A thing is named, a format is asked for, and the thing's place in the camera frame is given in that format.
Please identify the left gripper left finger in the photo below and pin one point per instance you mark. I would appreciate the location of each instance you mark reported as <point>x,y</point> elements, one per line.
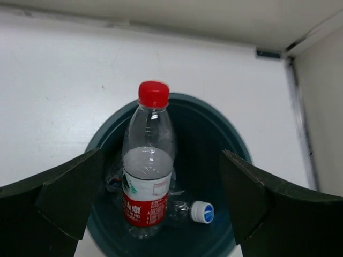
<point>47,214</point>

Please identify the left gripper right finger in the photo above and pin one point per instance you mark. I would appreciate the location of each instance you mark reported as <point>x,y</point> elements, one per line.
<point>273,217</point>

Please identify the tall clear bottle white cap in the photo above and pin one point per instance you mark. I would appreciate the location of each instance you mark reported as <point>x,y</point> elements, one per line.
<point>183,209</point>

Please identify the red cap water bottle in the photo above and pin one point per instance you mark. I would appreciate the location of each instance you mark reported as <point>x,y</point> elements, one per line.
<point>148,155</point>

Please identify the dark green plastic bin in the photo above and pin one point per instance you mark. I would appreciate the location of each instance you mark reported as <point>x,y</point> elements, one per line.
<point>202,133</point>

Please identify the right blue corner label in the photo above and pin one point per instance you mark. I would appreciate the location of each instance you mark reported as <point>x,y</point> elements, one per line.
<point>262,53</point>

